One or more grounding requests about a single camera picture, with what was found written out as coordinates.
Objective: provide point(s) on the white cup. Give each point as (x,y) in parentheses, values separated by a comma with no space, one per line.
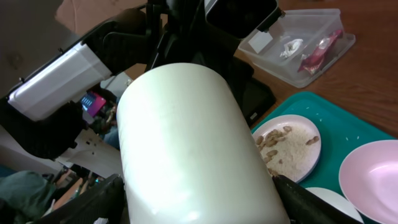
(187,152)

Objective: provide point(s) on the teal serving tray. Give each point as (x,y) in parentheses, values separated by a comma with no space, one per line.
(340,131)

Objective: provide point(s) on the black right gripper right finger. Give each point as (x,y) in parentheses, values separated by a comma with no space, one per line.
(305,207)

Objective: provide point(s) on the white paper tissue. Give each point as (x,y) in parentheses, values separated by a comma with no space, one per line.
(291,47)

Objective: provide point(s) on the red snack wrapper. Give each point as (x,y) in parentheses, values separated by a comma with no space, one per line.
(313,62)

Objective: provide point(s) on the black plastic tray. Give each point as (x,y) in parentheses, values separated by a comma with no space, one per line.
(254,98)

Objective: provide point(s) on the white bowl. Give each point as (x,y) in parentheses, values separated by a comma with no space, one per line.
(337,201)

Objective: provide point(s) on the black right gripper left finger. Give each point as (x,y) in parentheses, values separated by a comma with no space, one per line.
(105,200)

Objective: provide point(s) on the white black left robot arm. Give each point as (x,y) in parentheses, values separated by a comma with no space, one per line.
(43,113)

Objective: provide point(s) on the clear plastic waste bin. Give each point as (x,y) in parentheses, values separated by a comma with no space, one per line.
(264,48)

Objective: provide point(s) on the pink plate with rice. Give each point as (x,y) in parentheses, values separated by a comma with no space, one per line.
(290,145)

